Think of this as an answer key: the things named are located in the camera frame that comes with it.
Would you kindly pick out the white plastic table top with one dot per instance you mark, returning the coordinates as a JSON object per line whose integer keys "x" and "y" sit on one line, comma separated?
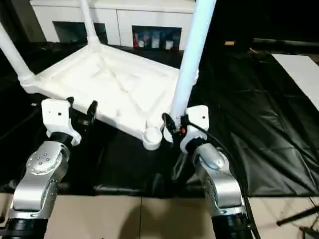
{"x": 99, "y": 79}

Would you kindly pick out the white plastic table leg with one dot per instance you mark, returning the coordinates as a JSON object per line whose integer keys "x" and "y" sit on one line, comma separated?
{"x": 15, "y": 57}
{"x": 91, "y": 25}
{"x": 192, "y": 54}

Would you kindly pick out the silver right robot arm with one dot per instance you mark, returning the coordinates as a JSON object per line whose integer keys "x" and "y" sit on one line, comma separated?
{"x": 219, "y": 179}

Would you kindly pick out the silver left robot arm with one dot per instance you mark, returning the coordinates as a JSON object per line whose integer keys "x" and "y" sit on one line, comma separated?
{"x": 40, "y": 179}

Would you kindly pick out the black work mat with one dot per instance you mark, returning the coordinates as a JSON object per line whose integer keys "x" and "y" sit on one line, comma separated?
{"x": 249, "y": 137}

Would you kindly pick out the small white cup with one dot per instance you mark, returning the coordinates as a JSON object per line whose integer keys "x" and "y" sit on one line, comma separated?
{"x": 155, "y": 42}
{"x": 169, "y": 44}

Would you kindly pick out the white cabinet with glass doors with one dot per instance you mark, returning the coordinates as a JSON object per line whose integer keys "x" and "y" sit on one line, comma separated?
{"x": 112, "y": 12}

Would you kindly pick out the small tan label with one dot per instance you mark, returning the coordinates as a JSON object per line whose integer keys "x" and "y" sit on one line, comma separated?
{"x": 229, "y": 43}

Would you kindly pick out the white flat board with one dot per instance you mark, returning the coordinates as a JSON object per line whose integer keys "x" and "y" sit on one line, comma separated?
{"x": 301, "y": 74}

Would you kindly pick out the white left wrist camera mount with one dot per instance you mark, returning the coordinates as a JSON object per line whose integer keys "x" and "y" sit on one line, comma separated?
{"x": 56, "y": 117}

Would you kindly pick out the black metal rail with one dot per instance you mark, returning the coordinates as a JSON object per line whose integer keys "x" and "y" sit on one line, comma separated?
{"x": 286, "y": 42}

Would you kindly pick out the black metal stand frame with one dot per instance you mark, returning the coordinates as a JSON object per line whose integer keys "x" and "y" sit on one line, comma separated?
{"x": 296, "y": 216}

